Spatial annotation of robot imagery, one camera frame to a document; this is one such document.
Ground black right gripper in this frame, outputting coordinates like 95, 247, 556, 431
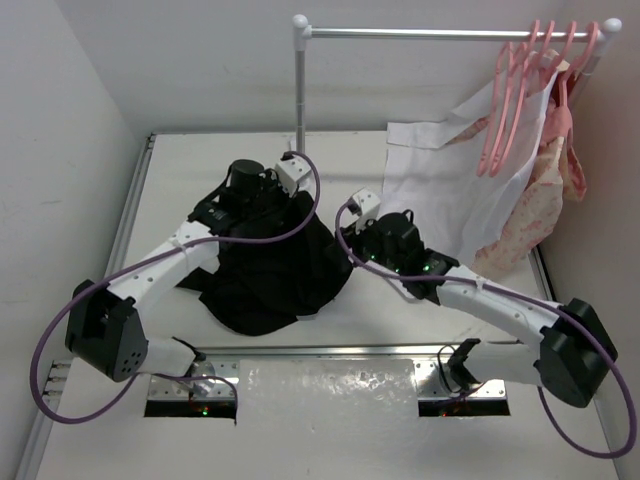
325, 210, 404, 275

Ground black shirt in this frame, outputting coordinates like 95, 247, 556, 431
179, 187, 353, 337

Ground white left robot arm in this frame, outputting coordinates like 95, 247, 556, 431
65, 152, 318, 382

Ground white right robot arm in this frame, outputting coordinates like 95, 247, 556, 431
336, 210, 618, 408

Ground white shirt on hanger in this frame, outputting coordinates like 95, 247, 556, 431
380, 83, 552, 265

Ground pink hanger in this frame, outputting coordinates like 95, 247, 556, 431
476, 20, 540, 177
477, 20, 543, 177
558, 22, 599, 107
549, 20, 579, 109

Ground white metal clothes rack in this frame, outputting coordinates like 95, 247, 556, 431
292, 14, 623, 152

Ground white foil cover sheet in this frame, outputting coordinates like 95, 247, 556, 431
237, 358, 418, 427

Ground pink floral garment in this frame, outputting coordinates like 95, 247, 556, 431
458, 49, 587, 277

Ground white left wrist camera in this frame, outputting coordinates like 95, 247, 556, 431
274, 154, 312, 197

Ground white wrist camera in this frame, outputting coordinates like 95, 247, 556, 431
274, 154, 312, 197
347, 188, 381, 230

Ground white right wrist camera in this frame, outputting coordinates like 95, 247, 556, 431
347, 188, 381, 230

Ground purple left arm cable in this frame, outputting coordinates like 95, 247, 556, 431
28, 149, 322, 421

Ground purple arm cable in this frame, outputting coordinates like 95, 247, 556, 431
28, 149, 322, 421
334, 199, 632, 459

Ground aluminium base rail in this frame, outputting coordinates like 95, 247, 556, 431
42, 132, 599, 419

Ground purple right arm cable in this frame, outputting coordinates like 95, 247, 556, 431
334, 199, 632, 459

